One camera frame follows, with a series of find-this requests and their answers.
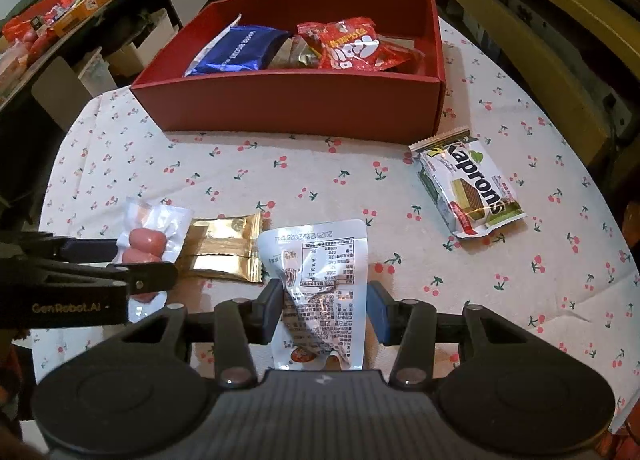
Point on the pile of assorted snack boxes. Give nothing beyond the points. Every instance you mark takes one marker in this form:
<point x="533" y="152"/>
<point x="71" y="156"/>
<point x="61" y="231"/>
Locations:
<point x="60" y="14"/>

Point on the red cardboard box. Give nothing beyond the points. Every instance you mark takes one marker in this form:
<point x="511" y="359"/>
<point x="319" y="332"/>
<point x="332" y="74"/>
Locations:
<point x="300" y="104"/>

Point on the red candy bag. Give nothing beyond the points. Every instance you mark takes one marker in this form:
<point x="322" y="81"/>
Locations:
<point x="350" y="47"/>

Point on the open white cardboard box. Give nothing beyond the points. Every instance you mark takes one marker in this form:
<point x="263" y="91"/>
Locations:
<point x="145" y="44"/>

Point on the pink sausage packet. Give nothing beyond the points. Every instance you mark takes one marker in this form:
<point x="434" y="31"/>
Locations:
<point x="145" y="240"/>

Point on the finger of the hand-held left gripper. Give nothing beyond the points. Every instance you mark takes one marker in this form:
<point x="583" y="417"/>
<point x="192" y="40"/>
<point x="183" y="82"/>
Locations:
<point x="150" y="277"/>
<point x="90" y="251"/>

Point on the blue snack packet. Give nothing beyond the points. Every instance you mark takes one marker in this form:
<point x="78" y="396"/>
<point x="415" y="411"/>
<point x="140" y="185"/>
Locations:
<point x="240" y="49"/>

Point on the cherry print tablecloth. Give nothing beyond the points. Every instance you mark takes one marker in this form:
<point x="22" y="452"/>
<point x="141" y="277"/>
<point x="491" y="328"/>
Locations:
<point x="300" y="179"/>

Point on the brown gold snack packet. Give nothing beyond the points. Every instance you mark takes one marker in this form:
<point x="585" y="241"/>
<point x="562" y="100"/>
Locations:
<point x="295" y="55"/>

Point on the green wafer packet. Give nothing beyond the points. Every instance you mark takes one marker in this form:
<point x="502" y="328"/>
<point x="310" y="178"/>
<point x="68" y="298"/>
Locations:
<point x="465" y="185"/>

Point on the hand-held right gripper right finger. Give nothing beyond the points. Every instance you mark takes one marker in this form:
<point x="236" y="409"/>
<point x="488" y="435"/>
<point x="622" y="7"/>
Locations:
<point x="379" y="315"/>

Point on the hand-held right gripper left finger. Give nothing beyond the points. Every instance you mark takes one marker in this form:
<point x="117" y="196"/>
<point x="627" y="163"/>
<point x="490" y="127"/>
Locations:
<point x="270" y="315"/>

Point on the white printed snack packet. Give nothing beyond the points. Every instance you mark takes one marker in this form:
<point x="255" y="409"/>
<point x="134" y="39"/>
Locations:
<point x="320" y="260"/>

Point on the white storage box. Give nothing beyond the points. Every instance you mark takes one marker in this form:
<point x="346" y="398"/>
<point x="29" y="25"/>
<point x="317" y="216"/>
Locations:
<point x="95" y="72"/>

